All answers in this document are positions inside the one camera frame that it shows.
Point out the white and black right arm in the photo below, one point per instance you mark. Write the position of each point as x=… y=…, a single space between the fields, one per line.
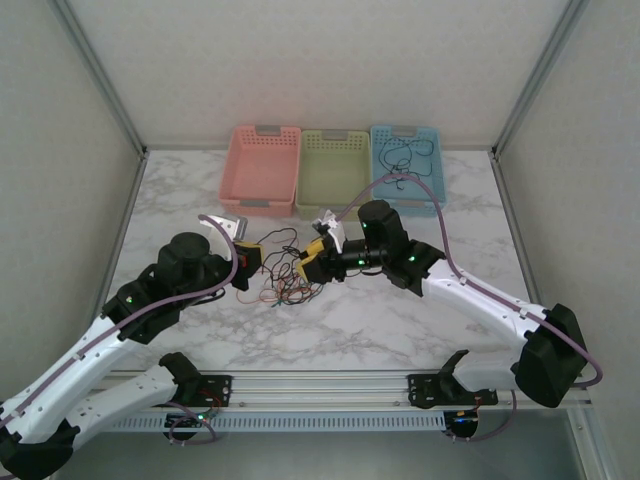
x=480 y=300

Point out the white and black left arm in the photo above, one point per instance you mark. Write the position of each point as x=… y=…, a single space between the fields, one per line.
x=60 y=370

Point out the blue plastic basket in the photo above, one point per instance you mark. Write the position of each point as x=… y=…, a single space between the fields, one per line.
x=390 y=192

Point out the pink plastic basket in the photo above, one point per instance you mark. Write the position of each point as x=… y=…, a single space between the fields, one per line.
x=260 y=170

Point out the green plastic basket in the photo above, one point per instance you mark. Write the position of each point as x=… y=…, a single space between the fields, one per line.
x=332 y=170

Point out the black mounting plate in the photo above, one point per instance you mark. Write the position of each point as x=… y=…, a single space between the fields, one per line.
x=215 y=387
x=425 y=390

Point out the aluminium frame side rail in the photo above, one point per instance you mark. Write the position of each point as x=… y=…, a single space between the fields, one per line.
x=121 y=240
x=515 y=225

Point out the aluminium frame back rail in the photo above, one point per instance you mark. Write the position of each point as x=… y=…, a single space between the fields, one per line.
x=190 y=148

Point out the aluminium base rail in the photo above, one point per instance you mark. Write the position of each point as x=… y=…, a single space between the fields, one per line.
x=320 y=390

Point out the aluminium frame post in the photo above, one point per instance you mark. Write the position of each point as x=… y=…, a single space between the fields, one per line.
x=542 y=75
x=100 y=80

